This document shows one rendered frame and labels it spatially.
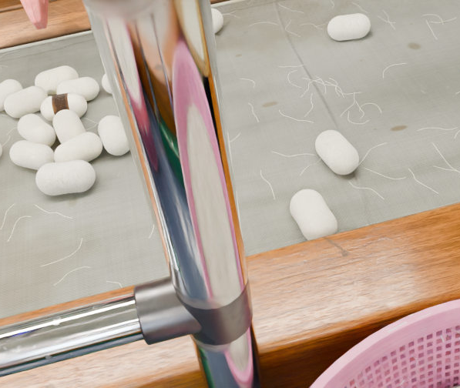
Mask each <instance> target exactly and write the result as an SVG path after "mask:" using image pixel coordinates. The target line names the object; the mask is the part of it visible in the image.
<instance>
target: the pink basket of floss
mask: <svg viewBox="0 0 460 388"><path fill-rule="evenodd" d="M436 332H437V333H436ZM457 333H458V334H457ZM456 341H458V342H456ZM446 351H447V352H446ZM458 385H460V299H457V300H453V301H450V302H447V303H443V304H440V305H437V306H433V307H429V308H427V309H423V310H422V311H419V312H416V313H413V314H411V315H409V316H406V317H404V318H402V319H400V320H398V321H396V322H394V323H392V324H389V325H388V326H386V327H384V328H383V329H380V330H379V331H377V332H376V333H373V334H372V335H370V336H369V337H367V338H366V339H364V340H362V341H361V342H360V343H359V344H357V345H356V346H354V347H352V348H351V349H350V350H348V351H347V352H346V353H345V354H344V355H343V356H341V357H340V358H339V359H338V360H336V361H335V362H334V363H333V364H332V365H331V366H330V367H329V368H328V369H326V370H325V371H324V372H323V373H322V374H321V375H320V376H319V377H318V378H317V379H316V380H315V381H314V383H313V384H312V385H311V386H310V387H309V388H451V387H453V386H458Z"/></svg>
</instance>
